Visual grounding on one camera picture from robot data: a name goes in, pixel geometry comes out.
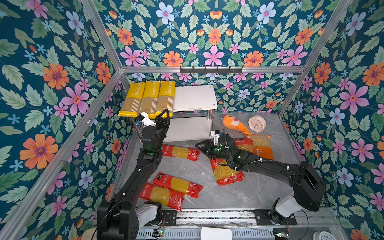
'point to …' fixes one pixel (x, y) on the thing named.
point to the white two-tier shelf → (191, 119)
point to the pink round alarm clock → (257, 123)
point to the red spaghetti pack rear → (180, 152)
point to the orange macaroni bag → (261, 146)
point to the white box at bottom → (215, 233)
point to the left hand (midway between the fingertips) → (169, 105)
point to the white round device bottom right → (322, 235)
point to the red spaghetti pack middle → (178, 185)
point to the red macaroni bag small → (245, 143)
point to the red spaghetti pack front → (166, 197)
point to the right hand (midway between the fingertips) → (196, 146)
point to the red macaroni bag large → (225, 175)
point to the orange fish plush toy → (230, 122)
